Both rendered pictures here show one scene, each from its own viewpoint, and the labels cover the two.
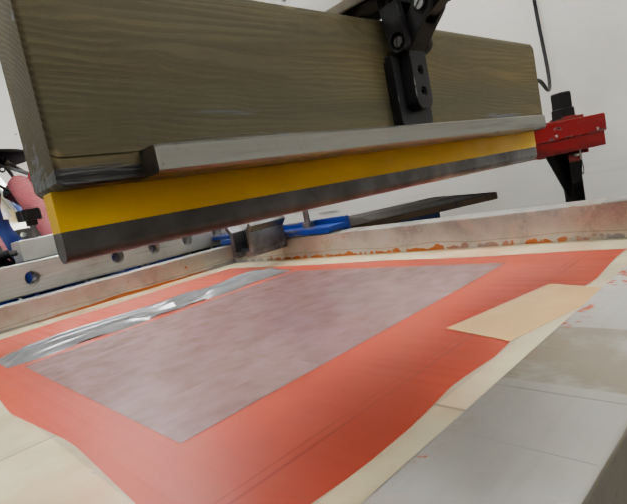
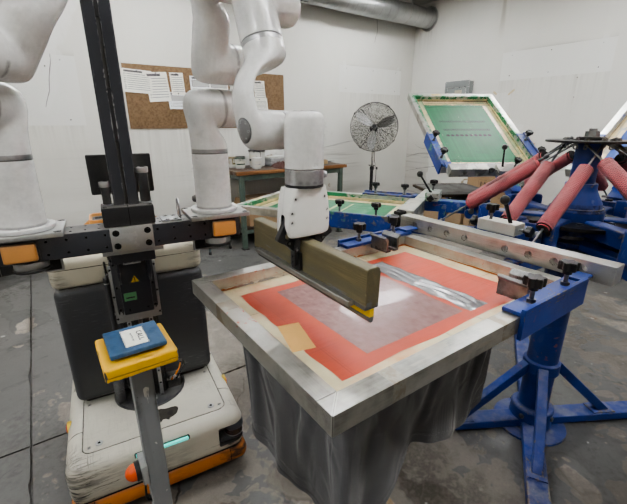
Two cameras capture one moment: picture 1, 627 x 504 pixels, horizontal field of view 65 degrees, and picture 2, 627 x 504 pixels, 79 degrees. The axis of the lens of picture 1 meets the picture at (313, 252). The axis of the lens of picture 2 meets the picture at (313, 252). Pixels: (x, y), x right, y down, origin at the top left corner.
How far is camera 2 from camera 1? 0.96 m
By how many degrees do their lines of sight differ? 95
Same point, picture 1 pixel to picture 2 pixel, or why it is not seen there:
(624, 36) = not seen: outside the picture
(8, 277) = (456, 233)
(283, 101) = (275, 248)
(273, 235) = (516, 290)
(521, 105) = (349, 291)
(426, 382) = (269, 313)
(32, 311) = (442, 252)
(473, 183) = not seen: outside the picture
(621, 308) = (238, 312)
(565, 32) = not seen: outside the picture
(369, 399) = (270, 308)
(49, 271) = (471, 238)
